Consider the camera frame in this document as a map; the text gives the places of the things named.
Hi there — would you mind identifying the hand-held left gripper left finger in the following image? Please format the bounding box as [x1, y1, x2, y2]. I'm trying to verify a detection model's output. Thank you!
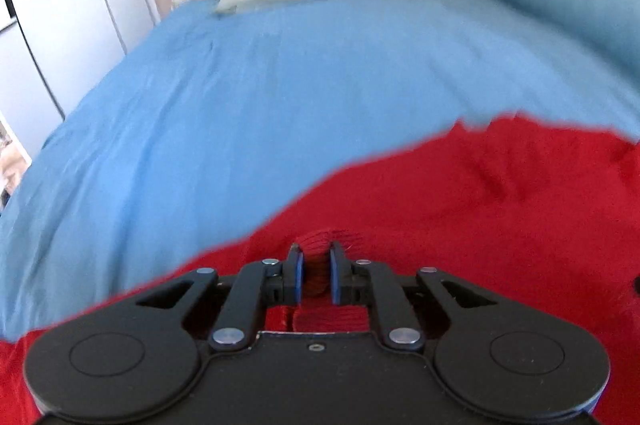
[135, 243, 305, 351]

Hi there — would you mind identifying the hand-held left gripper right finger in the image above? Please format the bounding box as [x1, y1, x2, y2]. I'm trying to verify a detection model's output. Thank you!
[327, 241, 501, 351]

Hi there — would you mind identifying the red garment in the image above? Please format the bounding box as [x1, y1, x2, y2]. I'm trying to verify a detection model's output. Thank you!
[0, 110, 640, 425]

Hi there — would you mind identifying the bed with blue sheet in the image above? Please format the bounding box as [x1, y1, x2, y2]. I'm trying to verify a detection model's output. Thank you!
[0, 0, 640, 346]

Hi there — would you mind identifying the white shelf unit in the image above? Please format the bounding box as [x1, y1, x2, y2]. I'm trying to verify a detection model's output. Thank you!
[0, 112, 33, 208]

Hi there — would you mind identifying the grey white wardrobe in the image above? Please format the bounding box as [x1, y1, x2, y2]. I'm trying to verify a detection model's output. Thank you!
[0, 0, 163, 161]

